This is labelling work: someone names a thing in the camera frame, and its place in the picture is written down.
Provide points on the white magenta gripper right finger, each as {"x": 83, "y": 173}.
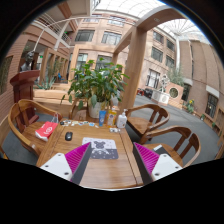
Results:
{"x": 154, "y": 164}

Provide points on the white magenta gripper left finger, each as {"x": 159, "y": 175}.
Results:
{"x": 70, "y": 166}

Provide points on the black computer mouse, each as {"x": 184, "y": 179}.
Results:
{"x": 68, "y": 136}

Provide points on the grey bear mouse pad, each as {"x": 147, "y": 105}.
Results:
{"x": 102, "y": 148}

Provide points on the right front wooden armchair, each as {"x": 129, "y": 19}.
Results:
{"x": 177, "y": 142}

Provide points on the wooden armchair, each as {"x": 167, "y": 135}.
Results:
{"x": 23, "y": 123}
{"x": 158, "y": 117}
{"x": 177, "y": 142}

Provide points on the red paper bag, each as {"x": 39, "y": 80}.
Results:
{"x": 45, "y": 131}

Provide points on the right rear wooden armchair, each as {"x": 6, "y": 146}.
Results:
{"x": 158, "y": 117}

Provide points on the white pump sanitizer bottle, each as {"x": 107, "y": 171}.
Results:
{"x": 122, "y": 119}

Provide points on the blue tube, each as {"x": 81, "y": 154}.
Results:
{"x": 102, "y": 114}

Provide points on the white plant pot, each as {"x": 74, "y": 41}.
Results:
{"x": 95, "y": 109}

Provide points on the left wooden armchair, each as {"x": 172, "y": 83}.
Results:
{"x": 23, "y": 123}

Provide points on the green potted plant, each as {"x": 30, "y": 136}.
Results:
{"x": 96, "y": 85}

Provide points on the dark bust statue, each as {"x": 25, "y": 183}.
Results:
{"x": 28, "y": 60}

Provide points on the wooden pillar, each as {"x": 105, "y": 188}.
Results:
{"x": 134, "y": 67}

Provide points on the red wooden pedestal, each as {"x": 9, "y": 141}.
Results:
{"x": 23, "y": 84}

